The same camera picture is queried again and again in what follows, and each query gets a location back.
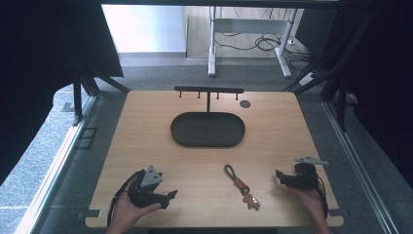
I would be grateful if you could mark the dark floor plate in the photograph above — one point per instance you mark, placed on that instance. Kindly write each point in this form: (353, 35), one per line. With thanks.
(86, 138)

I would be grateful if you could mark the person's left hand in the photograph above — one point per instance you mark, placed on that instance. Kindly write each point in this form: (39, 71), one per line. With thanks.
(125, 214)

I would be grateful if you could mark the black curtain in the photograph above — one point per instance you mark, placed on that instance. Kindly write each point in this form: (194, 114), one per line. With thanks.
(39, 65)
(383, 81)

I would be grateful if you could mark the black metal frame stand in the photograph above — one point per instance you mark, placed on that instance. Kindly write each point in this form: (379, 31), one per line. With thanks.
(85, 87)
(337, 78)

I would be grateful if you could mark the black round table grommet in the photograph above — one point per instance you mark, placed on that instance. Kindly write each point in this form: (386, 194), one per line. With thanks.
(245, 104)

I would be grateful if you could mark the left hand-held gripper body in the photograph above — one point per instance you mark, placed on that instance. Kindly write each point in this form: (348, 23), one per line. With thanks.
(142, 191)

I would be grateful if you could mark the person's right hand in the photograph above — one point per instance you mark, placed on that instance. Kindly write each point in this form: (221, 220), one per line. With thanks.
(314, 208)

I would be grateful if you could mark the black key rack with tray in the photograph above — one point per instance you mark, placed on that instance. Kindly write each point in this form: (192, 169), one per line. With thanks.
(207, 130)

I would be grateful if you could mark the white desk frame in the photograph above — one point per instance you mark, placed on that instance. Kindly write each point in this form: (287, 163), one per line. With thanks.
(250, 25)

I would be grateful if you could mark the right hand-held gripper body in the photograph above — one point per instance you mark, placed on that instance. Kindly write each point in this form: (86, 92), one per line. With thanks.
(307, 177)

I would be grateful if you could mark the white power strip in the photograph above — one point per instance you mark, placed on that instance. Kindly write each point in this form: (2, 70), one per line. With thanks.
(307, 78)

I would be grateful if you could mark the aluminium floor rail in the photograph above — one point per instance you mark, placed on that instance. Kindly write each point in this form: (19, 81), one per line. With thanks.
(357, 169)
(55, 169)

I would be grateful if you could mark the grey table corner bracket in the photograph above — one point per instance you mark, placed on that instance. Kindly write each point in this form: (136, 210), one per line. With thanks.
(91, 213)
(335, 213)

